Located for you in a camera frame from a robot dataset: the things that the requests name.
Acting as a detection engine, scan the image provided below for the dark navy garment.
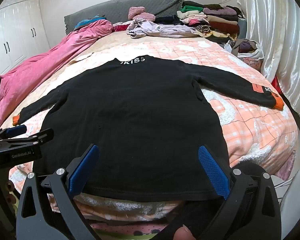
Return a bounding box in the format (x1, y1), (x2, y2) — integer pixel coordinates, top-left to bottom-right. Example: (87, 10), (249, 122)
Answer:
(155, 15), (184, 26)

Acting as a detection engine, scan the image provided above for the pink quilt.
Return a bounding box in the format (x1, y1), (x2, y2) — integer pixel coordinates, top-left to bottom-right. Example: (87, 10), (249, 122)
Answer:
(0, 19), (113, 130)

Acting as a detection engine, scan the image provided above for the pink fluffy garment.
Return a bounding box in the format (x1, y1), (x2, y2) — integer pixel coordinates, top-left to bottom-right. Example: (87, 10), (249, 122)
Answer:
(128, 6), (156, 22)

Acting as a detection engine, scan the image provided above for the white wardrobe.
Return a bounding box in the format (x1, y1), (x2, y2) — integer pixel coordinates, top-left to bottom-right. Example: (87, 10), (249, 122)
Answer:
(0, 0), (50, 77)

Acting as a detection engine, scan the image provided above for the grey quilted headboard cover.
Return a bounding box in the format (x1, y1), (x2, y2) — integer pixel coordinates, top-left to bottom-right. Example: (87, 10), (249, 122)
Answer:
(64, 0), (183, 34)

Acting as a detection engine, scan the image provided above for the orange plaid fleece blanket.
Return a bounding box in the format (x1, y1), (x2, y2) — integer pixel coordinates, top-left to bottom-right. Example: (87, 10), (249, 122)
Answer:
(9, 39), (297, 220)

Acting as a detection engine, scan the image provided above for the red bag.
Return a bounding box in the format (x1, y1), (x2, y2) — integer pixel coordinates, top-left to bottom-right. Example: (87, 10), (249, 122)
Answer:
(271, 77), (281, 94)

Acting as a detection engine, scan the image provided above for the dark cloth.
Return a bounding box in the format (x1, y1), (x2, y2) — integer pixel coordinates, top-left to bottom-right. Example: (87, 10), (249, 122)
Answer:
(154, 200), (232, 240)

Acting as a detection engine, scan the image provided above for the black sweater with orange cuffs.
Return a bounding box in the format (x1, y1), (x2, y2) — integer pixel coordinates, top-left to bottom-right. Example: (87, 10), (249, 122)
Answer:
(12, 57), (283, 202)

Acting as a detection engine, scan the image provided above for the pile of folded clothes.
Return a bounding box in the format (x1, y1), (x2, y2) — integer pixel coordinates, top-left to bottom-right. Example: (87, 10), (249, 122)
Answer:
(176, 0), (247, 43)

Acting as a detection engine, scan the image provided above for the bag of clothes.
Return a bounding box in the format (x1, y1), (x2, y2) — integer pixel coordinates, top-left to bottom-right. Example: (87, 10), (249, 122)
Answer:
(224, 39), (265, 73)

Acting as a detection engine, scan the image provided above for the blue cloth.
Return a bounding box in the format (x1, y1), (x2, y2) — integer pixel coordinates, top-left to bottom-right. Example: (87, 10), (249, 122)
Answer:
(74, 15), (107, 30)

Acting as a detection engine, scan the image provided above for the white satin curtain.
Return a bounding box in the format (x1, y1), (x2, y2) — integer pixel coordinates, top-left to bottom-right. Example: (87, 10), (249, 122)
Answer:
(236, 0), (300, 120)

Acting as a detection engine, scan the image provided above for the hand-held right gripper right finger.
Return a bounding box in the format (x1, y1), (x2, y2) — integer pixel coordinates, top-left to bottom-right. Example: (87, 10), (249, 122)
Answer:
(197, 145), (283, 240)

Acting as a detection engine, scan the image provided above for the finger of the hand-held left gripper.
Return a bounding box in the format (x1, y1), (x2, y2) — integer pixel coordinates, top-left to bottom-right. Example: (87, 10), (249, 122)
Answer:
(0, 126), (27, 139)
(0, 128), (54, 147)

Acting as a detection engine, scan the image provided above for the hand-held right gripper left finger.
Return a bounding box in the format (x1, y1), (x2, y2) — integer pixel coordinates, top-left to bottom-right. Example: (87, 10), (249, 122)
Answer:
(16, 144), (102, 240)

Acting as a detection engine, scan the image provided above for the red cloth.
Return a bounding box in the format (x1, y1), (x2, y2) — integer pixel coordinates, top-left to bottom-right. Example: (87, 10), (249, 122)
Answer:
(114, 22), (130, 32)

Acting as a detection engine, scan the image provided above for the person's right hand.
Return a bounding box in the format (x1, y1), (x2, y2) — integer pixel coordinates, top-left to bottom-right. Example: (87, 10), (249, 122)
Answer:
(173, 225), (197, 240)

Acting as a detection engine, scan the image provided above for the lilac garment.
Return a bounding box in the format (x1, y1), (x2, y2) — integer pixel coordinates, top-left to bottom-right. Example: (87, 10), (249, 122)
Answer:
(126, 17), (203, 39)

